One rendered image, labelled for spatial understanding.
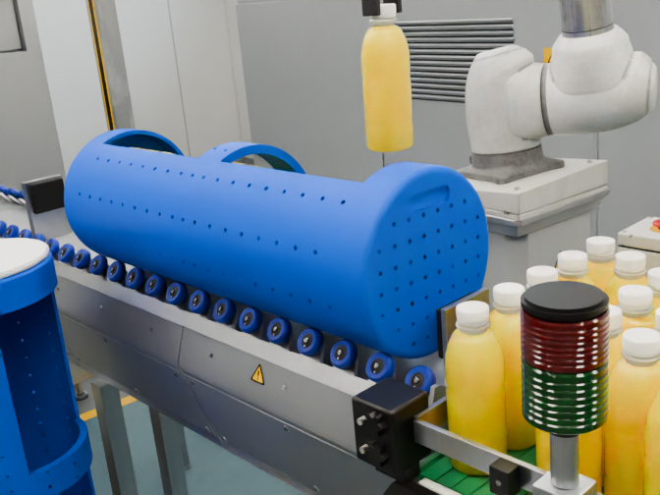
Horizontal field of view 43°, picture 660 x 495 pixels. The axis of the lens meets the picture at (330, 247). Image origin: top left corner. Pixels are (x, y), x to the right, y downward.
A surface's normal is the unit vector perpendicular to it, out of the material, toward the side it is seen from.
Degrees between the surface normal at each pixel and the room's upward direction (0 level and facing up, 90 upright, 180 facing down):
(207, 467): 0
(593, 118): 117
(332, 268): 82
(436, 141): 90
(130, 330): 71
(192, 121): 90
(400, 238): 90
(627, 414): 90
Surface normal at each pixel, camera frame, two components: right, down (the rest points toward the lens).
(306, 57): -0.79, 0.25
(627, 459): -0.59, 0.29
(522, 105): -0.37, 0.26
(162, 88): 0.61, 0.19
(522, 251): -0.13, 0.31
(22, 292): 0.80, 0.11
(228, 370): -0.71, -0.06
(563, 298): -0.09, -0.95
